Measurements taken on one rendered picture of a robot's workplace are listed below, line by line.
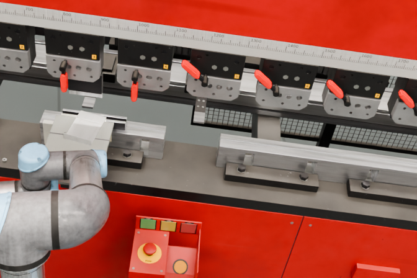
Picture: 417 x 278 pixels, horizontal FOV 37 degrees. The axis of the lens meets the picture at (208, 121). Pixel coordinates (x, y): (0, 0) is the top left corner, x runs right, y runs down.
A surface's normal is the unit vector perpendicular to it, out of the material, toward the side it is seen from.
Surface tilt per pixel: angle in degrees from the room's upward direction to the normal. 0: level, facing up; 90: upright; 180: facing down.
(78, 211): 34
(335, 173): 90
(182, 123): 0
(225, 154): 90
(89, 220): 58
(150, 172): 0
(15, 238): 67
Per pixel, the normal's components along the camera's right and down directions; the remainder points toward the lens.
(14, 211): 0.16, -0.51
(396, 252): -0.07, 0.68
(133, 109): 0.12, -0.72
